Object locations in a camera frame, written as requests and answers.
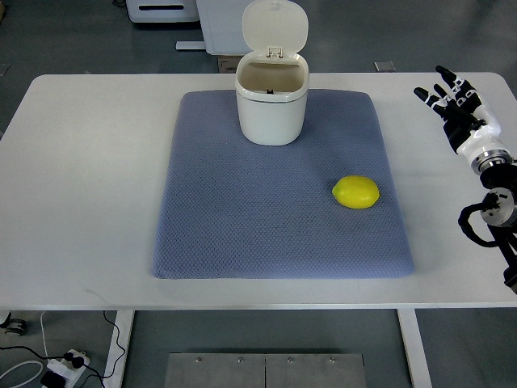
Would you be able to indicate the grey floor socket plate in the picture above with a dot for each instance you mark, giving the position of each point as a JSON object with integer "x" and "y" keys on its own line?
{"x": 384, "y": 67}

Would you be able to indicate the black power adapter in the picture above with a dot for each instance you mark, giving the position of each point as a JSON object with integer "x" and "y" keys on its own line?
{"x": 51, "y": 379}

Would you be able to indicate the white table leg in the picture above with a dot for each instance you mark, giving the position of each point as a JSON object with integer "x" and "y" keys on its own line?
{"x": 415, "y": 353}
{"x": 118, "y": 352}

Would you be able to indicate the yellow lemon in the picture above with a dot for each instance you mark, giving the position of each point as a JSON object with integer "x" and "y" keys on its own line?
{"x": 356, "y": 192}

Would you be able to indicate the blue textured mat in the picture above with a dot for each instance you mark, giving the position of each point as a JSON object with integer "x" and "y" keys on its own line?
{"x": 234, "y": 209}

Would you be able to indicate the white table left leg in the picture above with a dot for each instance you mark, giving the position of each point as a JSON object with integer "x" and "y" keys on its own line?
{"x": 118, "y": 352}

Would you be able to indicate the cardboard box behind bin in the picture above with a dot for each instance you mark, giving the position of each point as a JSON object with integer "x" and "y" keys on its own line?
{"x": 228, "y": 64}

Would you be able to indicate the white appliance with black slot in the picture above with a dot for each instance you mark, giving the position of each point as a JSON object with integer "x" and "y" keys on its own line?
{"x": 140, "y": 11}

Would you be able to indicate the grey metal floor plate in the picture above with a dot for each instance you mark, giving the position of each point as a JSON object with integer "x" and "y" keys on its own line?
{"x": 265, "y": 370}

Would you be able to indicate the white table right leg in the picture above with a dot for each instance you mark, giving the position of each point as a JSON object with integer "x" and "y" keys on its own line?
{"x": 415, "y": 353}

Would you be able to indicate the white trash bin with lid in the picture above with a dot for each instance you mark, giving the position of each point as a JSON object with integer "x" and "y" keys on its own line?
{"x": 272, "y": 80}

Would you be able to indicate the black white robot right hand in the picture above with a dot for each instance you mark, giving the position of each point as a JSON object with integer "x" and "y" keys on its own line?
{"x": 463, "y": 111}

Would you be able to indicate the white power strip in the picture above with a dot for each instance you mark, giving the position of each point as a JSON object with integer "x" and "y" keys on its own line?
{"x": 71, "y": 366}

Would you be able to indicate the white cabinet in background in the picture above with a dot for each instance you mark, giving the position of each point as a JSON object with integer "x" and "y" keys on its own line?
{"x": 221, "y": 26}

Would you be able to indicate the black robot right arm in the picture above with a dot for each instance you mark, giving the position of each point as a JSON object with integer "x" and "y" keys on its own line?
{"x": 497, "y": 170}

